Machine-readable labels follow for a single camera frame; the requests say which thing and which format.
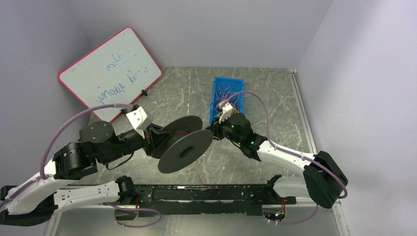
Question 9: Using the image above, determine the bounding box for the grey perforated cable spool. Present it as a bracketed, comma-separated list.
[153, 116, 213, 174]

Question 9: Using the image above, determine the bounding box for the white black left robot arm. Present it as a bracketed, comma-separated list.
[0, 121, 174, 227]

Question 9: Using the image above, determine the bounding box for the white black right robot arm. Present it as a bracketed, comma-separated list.
[206, 113, 348, 209]

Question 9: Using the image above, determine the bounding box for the blue plastic bin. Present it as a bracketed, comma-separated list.
[209, 76, 244, 124]

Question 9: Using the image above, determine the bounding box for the pink framed whiteboard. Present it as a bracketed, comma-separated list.
[58, 27, 162, 108]

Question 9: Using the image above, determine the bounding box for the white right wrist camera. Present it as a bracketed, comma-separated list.
[217, 101, 234, 123]

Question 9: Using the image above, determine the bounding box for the red wire tangle in bin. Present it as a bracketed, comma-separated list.
[213, 86, 242, 108]

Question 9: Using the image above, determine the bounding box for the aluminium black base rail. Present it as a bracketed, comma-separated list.
[54, 184, 341, 217]

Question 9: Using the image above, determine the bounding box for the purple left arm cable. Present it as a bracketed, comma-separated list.
[0, 103, 162, 229]

